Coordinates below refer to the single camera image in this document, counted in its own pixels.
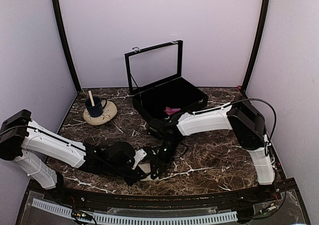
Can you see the wooden stir stick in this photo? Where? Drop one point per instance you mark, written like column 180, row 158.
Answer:
column 91, row 98

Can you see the cream brown sock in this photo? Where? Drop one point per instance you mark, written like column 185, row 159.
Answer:
column 146, row 167

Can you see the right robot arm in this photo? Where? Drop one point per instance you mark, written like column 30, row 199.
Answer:
column 239, row 116

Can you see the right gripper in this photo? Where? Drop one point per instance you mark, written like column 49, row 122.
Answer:
column 161, row 163

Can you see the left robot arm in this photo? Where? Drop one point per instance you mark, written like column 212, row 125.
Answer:
column 21, row 138

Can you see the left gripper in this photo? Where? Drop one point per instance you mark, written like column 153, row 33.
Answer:
column 138, row 175

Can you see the green circuit board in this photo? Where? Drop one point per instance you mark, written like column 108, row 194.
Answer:
column 80, row 216

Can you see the beige ceramic saucer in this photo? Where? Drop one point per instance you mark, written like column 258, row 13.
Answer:
column 106, row 111

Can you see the black front rail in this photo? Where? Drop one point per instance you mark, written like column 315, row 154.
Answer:
column 94, row 192

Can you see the black frame post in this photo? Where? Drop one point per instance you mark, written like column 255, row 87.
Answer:
column 256, row 45
column 65, row 45

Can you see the left black frame post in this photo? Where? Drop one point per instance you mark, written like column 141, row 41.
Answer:
column 65, row 45

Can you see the white cable duct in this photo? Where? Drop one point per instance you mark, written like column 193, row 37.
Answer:
column 116, row 216

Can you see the magenta purple sock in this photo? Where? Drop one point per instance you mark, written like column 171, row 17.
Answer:
column 170, row 111

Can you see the dark blue mug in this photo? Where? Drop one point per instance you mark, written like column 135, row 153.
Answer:
column 98, row 109

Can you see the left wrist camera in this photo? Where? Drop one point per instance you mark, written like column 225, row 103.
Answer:
column 139, row 156

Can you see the right black frame post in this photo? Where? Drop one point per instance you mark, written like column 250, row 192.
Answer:
column 256, row 45

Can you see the black display box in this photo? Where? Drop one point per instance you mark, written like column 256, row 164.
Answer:
column 155, row 81

